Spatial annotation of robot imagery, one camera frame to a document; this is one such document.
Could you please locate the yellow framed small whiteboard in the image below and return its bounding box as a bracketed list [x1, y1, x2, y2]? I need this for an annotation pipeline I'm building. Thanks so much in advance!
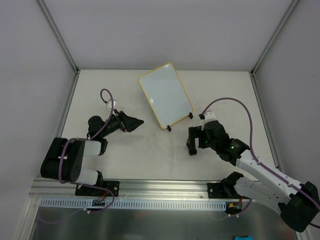
[138, 62, 194, 130]

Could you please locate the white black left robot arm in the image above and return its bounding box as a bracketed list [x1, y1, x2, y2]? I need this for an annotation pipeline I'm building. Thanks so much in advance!
[40, 110, 144, 195]

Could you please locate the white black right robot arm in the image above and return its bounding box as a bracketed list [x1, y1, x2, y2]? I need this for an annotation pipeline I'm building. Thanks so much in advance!
[200, 112, 320, 233]

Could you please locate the black right whiteboard stand foot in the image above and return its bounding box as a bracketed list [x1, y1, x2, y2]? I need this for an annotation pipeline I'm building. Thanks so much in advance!
[188, 112, 194, 119]

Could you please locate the blue object at bottom edge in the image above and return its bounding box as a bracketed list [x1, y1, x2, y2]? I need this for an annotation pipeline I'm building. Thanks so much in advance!
[234, 236, 253, 240]

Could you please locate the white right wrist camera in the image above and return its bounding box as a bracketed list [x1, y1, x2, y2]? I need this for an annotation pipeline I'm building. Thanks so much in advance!
[201, 110, 217, 130]

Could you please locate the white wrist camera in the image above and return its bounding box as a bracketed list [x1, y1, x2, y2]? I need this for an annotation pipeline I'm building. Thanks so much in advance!
[201, 110, 217, 130]
[106, 99, 116, 111]

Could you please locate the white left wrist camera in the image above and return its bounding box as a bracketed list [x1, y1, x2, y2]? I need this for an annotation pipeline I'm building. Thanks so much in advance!
[106, 99, 116, 111]

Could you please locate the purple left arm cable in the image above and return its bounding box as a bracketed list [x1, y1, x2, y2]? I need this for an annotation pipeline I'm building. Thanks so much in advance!
[37, 88, 116, 224]

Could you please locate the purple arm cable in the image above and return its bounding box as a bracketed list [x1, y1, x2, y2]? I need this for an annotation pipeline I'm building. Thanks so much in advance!
[37, 88, 116, 224]
[198, 97, 320, 229]

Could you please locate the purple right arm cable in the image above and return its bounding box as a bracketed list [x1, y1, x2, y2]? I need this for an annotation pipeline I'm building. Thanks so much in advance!
[198, 97, 320, 229]

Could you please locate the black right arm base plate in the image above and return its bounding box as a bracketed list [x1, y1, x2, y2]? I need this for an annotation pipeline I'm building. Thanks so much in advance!
[206, 182, 241, 199]

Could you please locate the aluminium mounting rail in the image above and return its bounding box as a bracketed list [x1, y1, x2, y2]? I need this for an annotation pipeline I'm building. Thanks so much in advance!
[28, 176, 253, 200]

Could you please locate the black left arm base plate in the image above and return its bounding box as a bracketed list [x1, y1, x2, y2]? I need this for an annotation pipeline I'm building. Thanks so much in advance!
[75, 180, 120, 198]

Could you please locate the white slotted cable duct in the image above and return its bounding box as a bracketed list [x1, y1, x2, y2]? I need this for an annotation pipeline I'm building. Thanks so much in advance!
[39, 197, 227, 212]

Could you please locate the left aluminium frame post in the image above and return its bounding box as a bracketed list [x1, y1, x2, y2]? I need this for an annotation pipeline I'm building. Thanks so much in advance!
[35, 0, 79, 74]

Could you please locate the aluminium frame post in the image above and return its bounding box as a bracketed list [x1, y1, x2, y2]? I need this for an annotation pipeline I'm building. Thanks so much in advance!
[35, 0, 79, 74]
[250, 0, 300, 76]

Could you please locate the right aluminium frame post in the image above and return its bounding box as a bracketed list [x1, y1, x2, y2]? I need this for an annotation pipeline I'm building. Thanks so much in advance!
[250, 0, 300, 76]

